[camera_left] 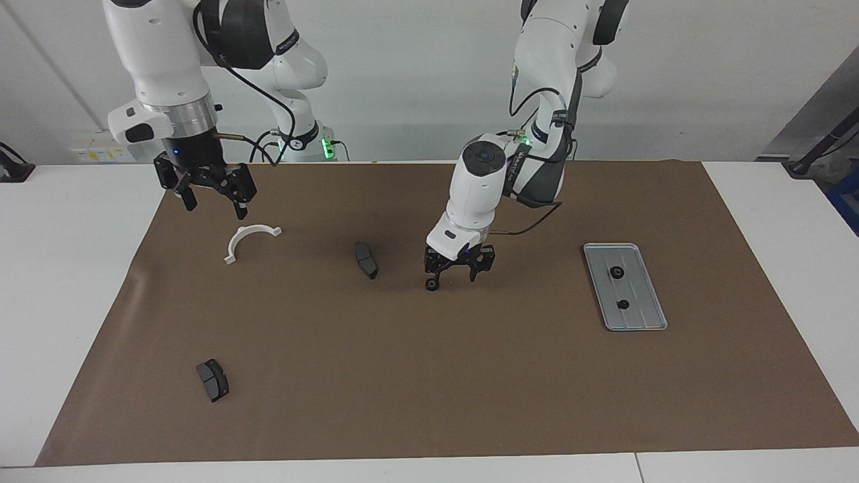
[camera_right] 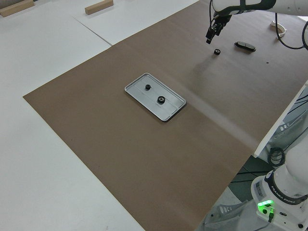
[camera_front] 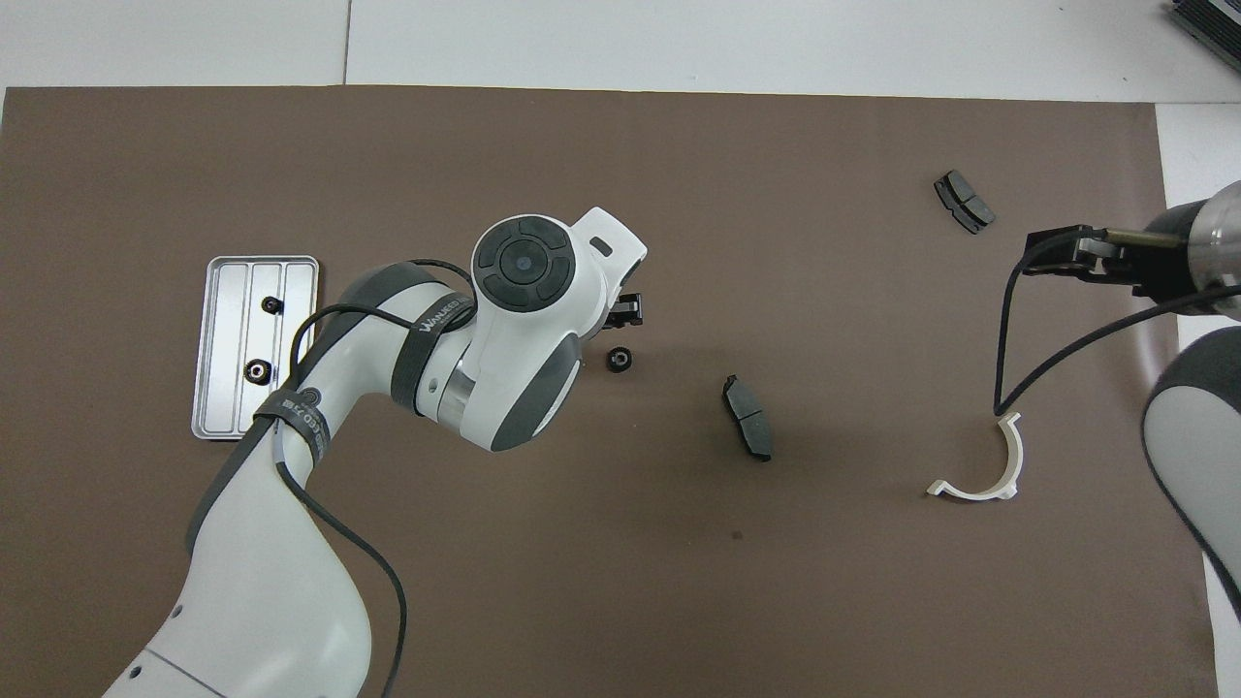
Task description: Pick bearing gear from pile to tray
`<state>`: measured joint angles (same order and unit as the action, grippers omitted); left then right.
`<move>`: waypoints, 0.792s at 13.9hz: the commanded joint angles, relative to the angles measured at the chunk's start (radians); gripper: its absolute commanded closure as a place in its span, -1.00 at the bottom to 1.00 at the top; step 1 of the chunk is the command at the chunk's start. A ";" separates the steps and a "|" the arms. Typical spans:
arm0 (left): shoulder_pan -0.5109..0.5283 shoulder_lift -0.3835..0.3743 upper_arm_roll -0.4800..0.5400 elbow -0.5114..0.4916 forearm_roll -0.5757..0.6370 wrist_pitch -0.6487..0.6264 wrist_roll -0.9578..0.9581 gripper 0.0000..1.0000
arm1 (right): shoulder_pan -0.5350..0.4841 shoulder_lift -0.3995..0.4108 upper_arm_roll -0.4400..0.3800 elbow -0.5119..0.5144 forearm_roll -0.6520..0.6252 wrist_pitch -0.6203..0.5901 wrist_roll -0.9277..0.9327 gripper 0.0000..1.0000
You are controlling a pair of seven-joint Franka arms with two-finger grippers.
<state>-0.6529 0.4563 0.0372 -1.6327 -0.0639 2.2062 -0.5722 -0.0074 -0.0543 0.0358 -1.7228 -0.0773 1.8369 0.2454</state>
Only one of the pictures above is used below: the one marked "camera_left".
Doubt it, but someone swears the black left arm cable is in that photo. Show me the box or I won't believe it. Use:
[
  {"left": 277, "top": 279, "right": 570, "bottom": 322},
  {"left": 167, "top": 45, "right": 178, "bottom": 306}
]
[{"left": 490, "top": 60, "right": 576, "bottom": 237}]

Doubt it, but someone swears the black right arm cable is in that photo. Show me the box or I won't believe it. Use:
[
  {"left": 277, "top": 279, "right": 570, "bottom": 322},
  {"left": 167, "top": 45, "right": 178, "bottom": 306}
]
[{"left": 193, "top": 7, "right": 299, "bottom": 167}]

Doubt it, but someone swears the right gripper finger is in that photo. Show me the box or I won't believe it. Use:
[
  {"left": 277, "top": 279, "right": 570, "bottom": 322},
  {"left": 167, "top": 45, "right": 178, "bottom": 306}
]
[
  {"left": 154, "top": 155, "right": 200, "bottom": 212},
  {"left": 219, "top": 163, "right": 258, "bottom": 221}
]

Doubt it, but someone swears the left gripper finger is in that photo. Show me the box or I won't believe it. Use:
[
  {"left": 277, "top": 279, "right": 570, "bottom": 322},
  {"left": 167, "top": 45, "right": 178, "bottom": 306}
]
[
  {"left": 467, "top": 245, "right": 496, "bottom": 282},
  {"left": 423, "top": 248, "right": 448, "bottom": 282}
]

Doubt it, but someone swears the white curved plastic bracket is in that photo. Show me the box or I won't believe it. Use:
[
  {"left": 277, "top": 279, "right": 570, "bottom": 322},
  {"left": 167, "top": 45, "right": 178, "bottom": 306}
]
[{"left": 223, "top": 225, "right": 283, "bottom": 266}]

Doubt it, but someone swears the silver metal ribbed tray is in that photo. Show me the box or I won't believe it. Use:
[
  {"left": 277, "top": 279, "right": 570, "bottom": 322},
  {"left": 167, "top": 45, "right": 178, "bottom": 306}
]
[{"left": 583, "top": 242, "right": 669, "bottom": 332}]

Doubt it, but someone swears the black clamp base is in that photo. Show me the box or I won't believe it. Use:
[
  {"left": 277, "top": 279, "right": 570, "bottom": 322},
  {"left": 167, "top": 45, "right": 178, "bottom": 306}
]
[{"left": 0, "top": 141, "right": 36, "bottom": 183}]

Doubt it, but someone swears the blue crate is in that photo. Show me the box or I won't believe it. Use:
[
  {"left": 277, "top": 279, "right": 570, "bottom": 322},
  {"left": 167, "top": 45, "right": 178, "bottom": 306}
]
[{"left": 827, "top": 171, "right": 859, "bottom": 235}]

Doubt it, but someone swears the brown paper table mat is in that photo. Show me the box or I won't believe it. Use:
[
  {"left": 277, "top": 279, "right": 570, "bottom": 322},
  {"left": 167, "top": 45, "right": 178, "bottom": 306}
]
[{"left": 35, "top": 160, "right": 859, "bottom": 468}]

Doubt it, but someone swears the grey brake pad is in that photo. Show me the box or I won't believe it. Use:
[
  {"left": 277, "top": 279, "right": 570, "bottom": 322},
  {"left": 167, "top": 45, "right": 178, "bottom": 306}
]
[
  {"left": 354, "top": 241, "right": 378, "bottom": 280},
  {"left": 196, "top": 359, "right": 230, "bottom": 403}
]

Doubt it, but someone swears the black stand leg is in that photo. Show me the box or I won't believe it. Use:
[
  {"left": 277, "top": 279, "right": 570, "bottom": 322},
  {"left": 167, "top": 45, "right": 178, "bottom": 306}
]
[{"left": 789, "top": 111, "right": 859, "bottom": 178}]

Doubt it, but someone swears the white wall socket box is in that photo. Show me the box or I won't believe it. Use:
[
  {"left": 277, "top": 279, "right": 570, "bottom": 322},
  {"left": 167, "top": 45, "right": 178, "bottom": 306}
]
[{"left": 69, "top": 131, "right": 135, "bottom": 164}]

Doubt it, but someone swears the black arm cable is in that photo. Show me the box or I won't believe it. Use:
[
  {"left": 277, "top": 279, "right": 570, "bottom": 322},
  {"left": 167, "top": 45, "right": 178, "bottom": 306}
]
[
  {"left": 193, "top": 7, "right": 299, "bottom": 167},
  {"left": 490, "top": 60, "right": 576, "bottom": 237}
]

